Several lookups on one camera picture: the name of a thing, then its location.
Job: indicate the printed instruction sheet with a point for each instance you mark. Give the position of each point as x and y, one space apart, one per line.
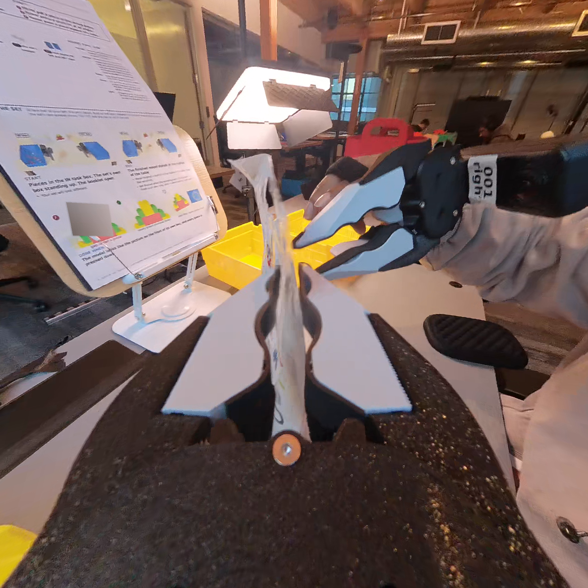
92 115

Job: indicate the studio light panel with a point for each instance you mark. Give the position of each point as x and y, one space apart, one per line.
257 101

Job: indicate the person's right hand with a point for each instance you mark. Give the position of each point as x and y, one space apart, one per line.
324 195

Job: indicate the colourful toy model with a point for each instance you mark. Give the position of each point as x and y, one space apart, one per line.
441 138

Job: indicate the red felt bag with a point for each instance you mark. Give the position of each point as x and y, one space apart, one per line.
367 142

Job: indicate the grey desk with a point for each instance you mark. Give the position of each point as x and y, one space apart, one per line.
404 298

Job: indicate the black chair armrest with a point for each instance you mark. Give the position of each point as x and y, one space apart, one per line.
473 340

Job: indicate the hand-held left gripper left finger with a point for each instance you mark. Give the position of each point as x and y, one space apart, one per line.
220 363

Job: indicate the wooden document stand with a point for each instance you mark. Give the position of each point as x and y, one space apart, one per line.
151 326

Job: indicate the black monitor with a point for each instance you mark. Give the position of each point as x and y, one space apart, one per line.
164 108

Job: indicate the toy building set pouch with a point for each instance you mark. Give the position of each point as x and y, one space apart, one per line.
289 321

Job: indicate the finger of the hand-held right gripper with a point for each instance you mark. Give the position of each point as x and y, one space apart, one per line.
376 252
358 202

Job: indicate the ceiling air vent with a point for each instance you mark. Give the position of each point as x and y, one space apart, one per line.
441 32

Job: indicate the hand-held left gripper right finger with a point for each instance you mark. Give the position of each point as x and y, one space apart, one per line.
353 363

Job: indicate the black screen panel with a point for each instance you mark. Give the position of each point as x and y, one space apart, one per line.
468 115

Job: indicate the person's torso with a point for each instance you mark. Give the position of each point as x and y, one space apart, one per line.
560 436

